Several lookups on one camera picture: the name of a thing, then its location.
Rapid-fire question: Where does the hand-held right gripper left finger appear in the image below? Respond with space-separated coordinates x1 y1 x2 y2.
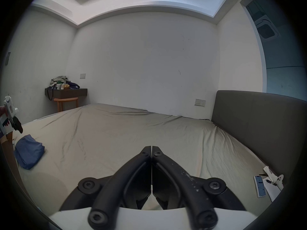
59 146 152 228

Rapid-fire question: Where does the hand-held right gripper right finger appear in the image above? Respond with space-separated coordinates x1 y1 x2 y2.
152 146 247 230

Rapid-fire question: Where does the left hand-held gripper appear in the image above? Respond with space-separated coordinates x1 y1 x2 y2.
0 96 23 135

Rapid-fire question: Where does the folded blue garment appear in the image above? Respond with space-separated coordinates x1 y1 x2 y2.
14 134 45 170

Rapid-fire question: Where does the bed with beige sheet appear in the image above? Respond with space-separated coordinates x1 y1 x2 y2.
12 103 272 217

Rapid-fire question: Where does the round wooden stool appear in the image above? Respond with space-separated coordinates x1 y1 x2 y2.
53 97 79 113

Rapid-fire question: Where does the smartphone with blue screen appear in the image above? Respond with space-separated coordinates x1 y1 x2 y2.
254 175 267 198

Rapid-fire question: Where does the crumpled white tissue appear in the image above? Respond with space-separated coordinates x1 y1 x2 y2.
263 166 276 180

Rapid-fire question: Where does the grey padded headboard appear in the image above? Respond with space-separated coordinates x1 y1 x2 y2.
211 90 307 184

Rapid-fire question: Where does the white paper sheet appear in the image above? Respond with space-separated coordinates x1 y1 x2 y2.
263 177 281 202

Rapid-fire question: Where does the small white ghost figure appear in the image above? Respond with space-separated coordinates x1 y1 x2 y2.
275 174 284 191

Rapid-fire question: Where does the dark wall shelf with clutter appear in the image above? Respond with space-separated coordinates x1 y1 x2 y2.
45 75 88 101

